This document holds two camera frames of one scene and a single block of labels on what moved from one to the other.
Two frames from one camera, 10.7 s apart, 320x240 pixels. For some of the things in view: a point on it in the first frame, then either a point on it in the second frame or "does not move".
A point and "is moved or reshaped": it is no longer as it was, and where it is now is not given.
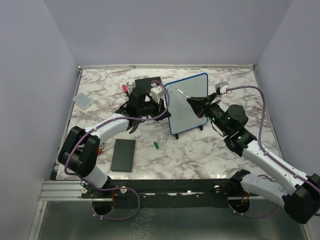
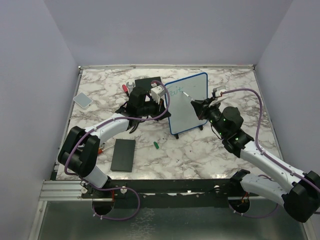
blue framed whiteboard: x=183 y=116 does not move
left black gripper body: x=152 y=109 does not move
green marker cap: x=156 y=145 does not move
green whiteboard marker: x=183 y=93 is moved or reshaped
